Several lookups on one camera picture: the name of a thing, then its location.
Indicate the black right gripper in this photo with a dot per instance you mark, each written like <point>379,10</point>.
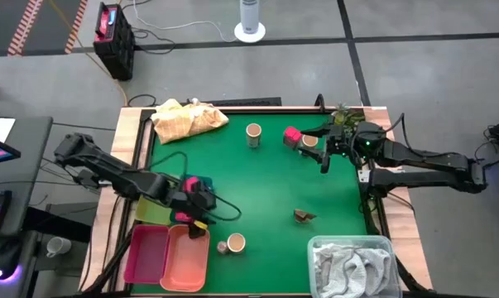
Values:
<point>340,142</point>

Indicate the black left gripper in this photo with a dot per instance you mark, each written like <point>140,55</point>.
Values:
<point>199,203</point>

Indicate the tan-lidded spice jar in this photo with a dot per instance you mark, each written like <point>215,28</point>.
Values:
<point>253,130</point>
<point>310,142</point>
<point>236,243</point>

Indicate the small spice jar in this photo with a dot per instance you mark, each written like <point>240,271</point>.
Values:
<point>222,247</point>

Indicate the brown spice pouch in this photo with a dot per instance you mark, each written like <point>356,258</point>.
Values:
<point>302,215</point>

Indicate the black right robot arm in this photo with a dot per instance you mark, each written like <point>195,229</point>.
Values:
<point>418,155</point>

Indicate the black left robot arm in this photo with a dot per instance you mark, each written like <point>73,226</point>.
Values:
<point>108,169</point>

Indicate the potted succulent plant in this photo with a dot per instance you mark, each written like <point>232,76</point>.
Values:
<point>341,118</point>

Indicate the green plastic tray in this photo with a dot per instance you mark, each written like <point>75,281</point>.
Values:
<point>150,212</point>

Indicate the orange plastic tray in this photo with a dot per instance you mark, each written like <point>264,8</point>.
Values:
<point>185,260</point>

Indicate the green table mat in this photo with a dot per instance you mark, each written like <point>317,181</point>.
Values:
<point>265,194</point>

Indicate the magenta plastic tray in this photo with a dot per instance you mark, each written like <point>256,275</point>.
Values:
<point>145,254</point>

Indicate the yellow checked cloth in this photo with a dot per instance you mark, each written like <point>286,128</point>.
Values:
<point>183,122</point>

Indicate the clear plastic bin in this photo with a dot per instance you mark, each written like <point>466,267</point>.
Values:
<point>381,242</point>

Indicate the grey cloth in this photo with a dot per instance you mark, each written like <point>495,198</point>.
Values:
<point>348,269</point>

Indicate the white tower fan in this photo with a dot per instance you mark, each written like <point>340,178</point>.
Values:
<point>249,16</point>

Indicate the white mug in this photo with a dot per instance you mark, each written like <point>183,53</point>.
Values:
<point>58,246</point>

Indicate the black crate red top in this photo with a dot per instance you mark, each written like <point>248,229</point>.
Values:
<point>116,49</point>

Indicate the grey desk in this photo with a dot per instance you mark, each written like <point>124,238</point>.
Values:
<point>25,178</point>

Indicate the black computer mouse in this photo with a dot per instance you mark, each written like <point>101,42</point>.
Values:
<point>7,258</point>

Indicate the black table frame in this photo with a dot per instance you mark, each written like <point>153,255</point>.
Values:
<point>145,136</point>

